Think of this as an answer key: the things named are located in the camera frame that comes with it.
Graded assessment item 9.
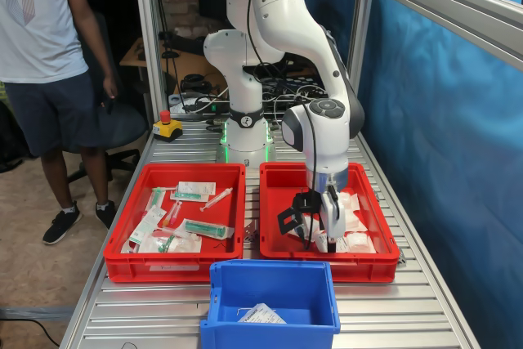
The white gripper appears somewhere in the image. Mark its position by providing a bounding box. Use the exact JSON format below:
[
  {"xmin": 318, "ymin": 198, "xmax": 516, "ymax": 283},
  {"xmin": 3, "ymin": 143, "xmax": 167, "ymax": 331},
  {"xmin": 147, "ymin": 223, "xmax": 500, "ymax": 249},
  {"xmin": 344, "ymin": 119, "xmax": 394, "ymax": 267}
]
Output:
[{"xmin": 320, "ymin": 190, "xmax": 343, "ymax": 254}]

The person left forearm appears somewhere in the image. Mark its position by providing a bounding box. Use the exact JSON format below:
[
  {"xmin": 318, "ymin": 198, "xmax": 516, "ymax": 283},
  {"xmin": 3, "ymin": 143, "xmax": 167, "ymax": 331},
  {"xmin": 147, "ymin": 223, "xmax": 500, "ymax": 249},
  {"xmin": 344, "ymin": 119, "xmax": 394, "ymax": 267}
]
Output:
[{"xmin": 80, "ymin": 13, "xmax": 116, "ymax": 79}]

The person left hand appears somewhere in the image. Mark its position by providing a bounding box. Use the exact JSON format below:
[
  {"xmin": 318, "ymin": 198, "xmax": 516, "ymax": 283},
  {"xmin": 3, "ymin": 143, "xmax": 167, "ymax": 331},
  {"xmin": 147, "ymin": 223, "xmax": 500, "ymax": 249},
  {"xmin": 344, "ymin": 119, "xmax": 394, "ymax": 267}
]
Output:
[{"xmin": 101, "ymin": 74, "xmax": 119, "ymax": 101}]

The blue plastic bin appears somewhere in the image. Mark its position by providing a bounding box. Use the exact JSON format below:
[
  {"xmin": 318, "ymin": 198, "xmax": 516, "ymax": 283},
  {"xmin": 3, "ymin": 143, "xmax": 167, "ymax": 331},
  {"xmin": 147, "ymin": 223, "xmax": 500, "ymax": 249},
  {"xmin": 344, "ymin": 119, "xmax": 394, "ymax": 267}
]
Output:
[{"xmin": 199, "ymin": 259, "xmax": 342, "ymax": 349}]

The red plastic crate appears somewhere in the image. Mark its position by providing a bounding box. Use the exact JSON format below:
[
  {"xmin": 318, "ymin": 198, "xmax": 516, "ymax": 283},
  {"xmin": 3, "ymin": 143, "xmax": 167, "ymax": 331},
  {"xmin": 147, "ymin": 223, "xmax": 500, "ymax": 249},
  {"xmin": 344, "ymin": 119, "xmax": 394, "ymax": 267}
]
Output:
[
  {"xmin": 103, "ymin": 163, "xmax": 247, "ymax": 284},
  {"xmin": 259, "ymin": 162, "xmax": 400, "ymax": 284}
]

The clear plastic syringe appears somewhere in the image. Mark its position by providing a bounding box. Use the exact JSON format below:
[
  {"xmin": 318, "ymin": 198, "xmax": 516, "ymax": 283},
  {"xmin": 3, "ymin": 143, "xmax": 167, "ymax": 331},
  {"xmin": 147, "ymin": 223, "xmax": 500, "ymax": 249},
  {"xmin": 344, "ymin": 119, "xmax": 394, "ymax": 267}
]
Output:
[{"xmin": 199, "ymin": 187, "xmax": 235, "ymax": 213}]

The large green syringe packet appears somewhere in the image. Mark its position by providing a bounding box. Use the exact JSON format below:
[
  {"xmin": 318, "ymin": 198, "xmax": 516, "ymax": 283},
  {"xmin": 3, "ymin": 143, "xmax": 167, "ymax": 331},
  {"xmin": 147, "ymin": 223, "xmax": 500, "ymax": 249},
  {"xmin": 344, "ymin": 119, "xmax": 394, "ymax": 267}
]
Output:
[{"xmin": 179, "ymin": 217, "xmax": 236, "ymax": 241}]

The white labelled flat packet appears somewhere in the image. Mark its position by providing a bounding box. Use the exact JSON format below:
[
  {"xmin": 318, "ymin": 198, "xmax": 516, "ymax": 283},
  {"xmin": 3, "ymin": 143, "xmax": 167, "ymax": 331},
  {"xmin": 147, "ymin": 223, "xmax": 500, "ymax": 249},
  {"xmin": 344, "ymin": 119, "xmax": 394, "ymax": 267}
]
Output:
[{"xmin": 177, "ymin": 181, "xmax": 217, "ymax": 195}]

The coiled tubing packet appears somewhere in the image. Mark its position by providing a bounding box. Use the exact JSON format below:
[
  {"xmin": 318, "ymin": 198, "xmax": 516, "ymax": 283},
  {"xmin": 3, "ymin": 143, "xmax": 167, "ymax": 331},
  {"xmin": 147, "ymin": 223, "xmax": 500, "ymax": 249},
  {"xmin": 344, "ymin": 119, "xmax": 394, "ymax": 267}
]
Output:
[{"xmin": 136, "ymin": 229, "xmax": 203, "ymax": 255}]

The blue fabric backdrop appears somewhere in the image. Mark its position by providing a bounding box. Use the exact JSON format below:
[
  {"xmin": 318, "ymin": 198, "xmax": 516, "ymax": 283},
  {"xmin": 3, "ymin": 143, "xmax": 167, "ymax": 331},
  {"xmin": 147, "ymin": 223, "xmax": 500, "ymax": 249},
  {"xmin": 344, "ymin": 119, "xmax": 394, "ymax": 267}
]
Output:
[{"xmin": 297, "ymin": 0, "xmax": 523, "ymax": 349}]

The pink syringe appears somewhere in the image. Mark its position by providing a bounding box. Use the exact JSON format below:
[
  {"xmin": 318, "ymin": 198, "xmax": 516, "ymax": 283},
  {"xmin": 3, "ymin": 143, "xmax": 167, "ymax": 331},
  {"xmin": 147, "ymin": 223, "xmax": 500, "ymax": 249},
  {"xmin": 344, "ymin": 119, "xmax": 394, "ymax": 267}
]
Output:
[{"xmin": 162, "ymin": 199, "xmax": 184, "ymax": 228}]

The flat white green-print packet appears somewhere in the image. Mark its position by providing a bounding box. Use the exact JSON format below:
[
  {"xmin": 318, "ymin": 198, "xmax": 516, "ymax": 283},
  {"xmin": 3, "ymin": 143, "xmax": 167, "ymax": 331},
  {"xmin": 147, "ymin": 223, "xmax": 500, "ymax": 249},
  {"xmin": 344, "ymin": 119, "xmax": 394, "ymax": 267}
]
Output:
[{"xmin": 127, "ymin": 204, "xmax": 168, "ymax": 244}]

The yellow emergency stop button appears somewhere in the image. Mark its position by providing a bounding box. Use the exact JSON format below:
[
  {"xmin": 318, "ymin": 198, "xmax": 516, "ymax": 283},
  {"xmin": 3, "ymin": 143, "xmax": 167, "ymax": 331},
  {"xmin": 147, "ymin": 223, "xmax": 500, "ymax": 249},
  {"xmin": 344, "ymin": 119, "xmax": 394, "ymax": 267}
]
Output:
[{"xmin": 153, "ymin": 110, "xmax": 184, "ymax": 144}]

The white round spool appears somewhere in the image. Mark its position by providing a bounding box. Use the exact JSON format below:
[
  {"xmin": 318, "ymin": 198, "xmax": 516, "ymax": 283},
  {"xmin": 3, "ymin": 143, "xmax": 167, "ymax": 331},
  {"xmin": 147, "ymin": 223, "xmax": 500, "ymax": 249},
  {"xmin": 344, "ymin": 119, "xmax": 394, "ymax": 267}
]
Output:
[{"xmin": 168, "ymin": 93, "xmax": 197, "ymax": 116}]

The wooden desk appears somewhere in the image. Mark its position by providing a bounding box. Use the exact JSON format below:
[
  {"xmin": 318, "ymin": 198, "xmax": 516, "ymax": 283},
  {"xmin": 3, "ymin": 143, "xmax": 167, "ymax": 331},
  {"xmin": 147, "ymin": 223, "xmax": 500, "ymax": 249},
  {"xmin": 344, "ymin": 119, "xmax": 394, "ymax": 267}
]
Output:
[{"xmin": 119, "ymin": 36, "xmax": 230, "ymax": 95}]

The dark office chair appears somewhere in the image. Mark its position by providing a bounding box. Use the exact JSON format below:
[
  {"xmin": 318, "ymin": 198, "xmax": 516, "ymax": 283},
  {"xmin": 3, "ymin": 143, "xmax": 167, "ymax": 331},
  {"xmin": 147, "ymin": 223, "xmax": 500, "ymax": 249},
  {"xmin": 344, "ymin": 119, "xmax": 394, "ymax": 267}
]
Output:
[{"xmin": 67, "ymin": 11, "xmax": 149, "ymax": 186}]

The person in white shirt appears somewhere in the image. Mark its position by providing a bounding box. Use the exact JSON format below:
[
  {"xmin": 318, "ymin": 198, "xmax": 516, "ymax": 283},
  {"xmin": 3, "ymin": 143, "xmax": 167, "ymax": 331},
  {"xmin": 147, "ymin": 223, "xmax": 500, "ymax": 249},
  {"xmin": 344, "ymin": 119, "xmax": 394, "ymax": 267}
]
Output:
[{"xmin": 0, "ymin": 0, "xmax": 118, "ymax": 246}]

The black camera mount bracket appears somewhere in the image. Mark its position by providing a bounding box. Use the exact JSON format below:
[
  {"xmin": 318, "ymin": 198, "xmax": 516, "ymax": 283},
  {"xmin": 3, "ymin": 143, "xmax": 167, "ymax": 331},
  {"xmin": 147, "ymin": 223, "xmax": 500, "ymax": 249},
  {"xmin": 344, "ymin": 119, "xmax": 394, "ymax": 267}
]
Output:
[{"xmin": 277, "ymin": 189, "xmax": 322, "ymax": 239}]

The tangled cable bundle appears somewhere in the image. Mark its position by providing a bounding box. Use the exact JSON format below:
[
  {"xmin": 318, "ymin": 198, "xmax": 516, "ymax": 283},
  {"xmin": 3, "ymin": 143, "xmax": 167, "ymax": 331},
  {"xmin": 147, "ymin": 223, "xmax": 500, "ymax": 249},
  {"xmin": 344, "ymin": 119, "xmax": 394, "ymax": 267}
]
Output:
[{"xmin": 253, "ymin": 62, "xmax": 332, "ymax": 129}]

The coiled black cable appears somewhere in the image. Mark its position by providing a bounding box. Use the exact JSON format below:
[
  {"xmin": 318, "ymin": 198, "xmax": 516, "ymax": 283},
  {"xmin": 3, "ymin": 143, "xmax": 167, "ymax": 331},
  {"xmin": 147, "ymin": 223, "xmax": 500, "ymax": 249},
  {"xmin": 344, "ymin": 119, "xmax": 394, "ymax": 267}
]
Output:
[{"xmin": 179, "ymin": 73, "xmax": 213, "ymax": 92}]

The aluminium profile frame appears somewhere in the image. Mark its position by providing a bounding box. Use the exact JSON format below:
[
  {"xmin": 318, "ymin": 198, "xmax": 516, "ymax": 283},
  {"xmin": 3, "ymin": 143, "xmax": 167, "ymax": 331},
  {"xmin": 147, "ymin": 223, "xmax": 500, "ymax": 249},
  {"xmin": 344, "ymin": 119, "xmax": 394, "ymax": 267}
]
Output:
[{"xmin": 132, "ymin": 0, "xmax": 523, "ymax": 125}]

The black floor cable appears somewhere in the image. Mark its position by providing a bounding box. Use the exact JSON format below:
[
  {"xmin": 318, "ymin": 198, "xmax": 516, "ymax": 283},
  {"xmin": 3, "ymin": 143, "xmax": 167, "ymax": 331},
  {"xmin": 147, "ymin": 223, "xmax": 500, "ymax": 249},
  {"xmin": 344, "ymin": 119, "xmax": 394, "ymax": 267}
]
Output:
[{"xmin": 24, "ymin": 318, "xmax": 62, "ymax": 348}]

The grey floor cable cover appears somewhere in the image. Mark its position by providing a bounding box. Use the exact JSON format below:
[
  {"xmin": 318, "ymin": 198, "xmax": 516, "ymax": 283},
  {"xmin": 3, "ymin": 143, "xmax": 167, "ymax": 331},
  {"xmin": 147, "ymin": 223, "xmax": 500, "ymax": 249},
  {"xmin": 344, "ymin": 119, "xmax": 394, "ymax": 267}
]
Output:
[{"xmin": 0, "ymin": 306, "xmax": 74, "ymax": 320}]

